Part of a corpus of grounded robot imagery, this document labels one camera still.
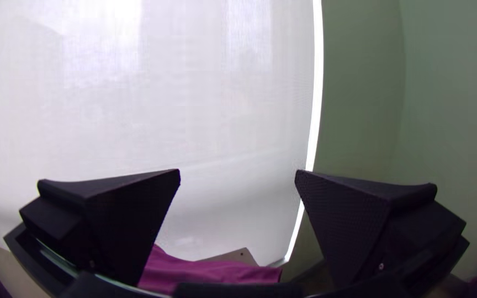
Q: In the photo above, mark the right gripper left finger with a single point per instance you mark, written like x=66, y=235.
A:
x=110, y=223

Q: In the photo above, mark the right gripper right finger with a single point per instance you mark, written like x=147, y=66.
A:
x=358, y=231

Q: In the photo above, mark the maroon t-shirt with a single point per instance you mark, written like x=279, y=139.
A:
x=205, y=273

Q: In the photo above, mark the white curtain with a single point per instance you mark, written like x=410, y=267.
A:
x=139, y=103

